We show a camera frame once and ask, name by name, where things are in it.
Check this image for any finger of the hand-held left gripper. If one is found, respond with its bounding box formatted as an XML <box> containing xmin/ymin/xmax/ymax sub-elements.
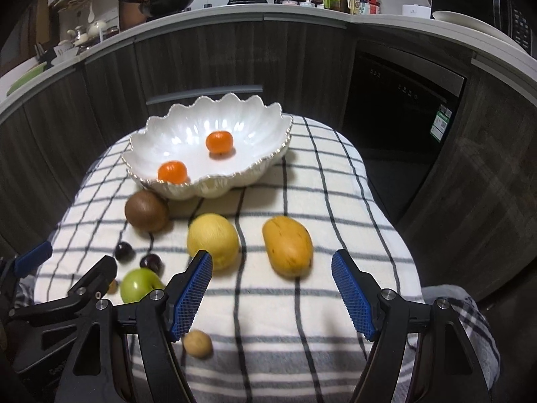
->
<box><xmin>0</xmin><ymin>241</ymin><xmax>53</xmax><ymax>299</ymax></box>
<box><xmin>7</xmin><ymin>256</ymin><xmax>119</xmax><ymax>329</ymax></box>

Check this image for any orange tangerine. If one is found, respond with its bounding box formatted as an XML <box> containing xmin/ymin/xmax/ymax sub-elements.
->
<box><xmin>205</xmin><ymin>131</ymin><xmax>234</xmax><ymax>154</ymax></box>
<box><xmin>157</xmin><ymin>160</ymin><xmax>189</xmax><ymax>184</ymax></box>

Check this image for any white dish bowl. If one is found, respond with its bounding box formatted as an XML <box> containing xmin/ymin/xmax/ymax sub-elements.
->
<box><xmin>51</xmin><ymin>46</ymin><xmax>81</xmax><ymax>66</ymax></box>

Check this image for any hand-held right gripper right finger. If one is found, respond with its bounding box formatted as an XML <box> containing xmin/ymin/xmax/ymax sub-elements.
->
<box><xmin>331</xmin><ymin>250</ymin><xmax>491</xmax><ymax>403</ymax></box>

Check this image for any white plaid blanket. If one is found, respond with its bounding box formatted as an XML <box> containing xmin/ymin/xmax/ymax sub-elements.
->
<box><xmin>34</xmin><ymin>113</ymin><xmax>424</xmax><ymax>403</ymax></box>

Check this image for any green apple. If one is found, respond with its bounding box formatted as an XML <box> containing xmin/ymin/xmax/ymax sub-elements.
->
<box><xmin>120</xmin><ymin>269</ymin><xmax>166</xmax><ymax>304</ymax></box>

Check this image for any brown kiwi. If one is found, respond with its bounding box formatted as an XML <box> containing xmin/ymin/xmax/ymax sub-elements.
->
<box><xmin>125</xmin><ymin>190</ymin><xmax>170</xmax><ymax>233</ymax></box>

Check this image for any brown cutting board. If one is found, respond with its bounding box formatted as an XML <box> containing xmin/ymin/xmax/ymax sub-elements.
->
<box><xmin>118</xmin><ymin>0</ymin><xmax>152</xmax><ymax>30</ymax></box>

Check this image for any white scalloped bowl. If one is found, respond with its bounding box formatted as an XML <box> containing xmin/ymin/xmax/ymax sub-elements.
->
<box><xmin>121</xmin><ymin>92</ymin><xmax>294</xmax><ymax>200</ymax></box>

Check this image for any white plate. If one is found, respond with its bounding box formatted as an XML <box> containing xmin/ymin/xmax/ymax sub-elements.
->
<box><xmin>432</xmin><ymin>10</ymin><xmax>504</xmax><ymax>36</ymax></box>

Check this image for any white box appliance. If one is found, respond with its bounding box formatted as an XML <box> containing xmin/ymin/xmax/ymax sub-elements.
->
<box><xmin>403</xmin><ymin>4</ymin><xmax>433</xmax><ymax>19</ymax></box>

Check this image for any grey plaid cloth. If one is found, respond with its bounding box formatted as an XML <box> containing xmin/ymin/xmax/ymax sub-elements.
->
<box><xmin>420</xmin><ymin>283</ymin><xmax>502</xmax><ymax>387</ymax></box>

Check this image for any green energy label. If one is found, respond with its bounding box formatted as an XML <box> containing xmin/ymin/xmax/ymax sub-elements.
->
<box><xmin>430</xmin><ymin>105</ymin><xmax>454</xmax><ymax>141</ymax></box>

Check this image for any dark wood kitchen cabinet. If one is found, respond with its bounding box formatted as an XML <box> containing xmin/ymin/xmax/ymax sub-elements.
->
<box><xmin>0</xmin><ymin>10</ymin><xmax>537</xmax><ymax>303</ymax></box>

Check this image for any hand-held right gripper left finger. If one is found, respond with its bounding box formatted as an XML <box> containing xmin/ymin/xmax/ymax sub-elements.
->
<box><xmin>54</xmin><ymin>250</ymin><xmax>213</xmax><ymax>403</ymax></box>

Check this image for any yellow lemon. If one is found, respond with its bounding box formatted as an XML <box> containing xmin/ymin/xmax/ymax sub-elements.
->
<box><xmin>187</xmin><ymin>213</ymin><xmax>241</xmax><ymax>270</ymax></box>

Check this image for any yellow mango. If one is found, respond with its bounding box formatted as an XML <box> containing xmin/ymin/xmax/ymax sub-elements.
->
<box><xmin>262</xmin><ymin>216</ymin><xmax>314</xmax><ymax>278</ymax></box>

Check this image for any green plate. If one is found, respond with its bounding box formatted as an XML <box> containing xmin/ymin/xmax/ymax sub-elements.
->
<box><xmin>7</xmin><ymin>64</ymin><xmax>48</xmax><ymax>95</ymax></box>

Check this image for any black dishwasher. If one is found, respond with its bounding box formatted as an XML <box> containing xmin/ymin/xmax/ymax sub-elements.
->
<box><xmin>342</xmin><ymin>49</ymin><xmax>468</xmax><ymax>219</ymax></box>

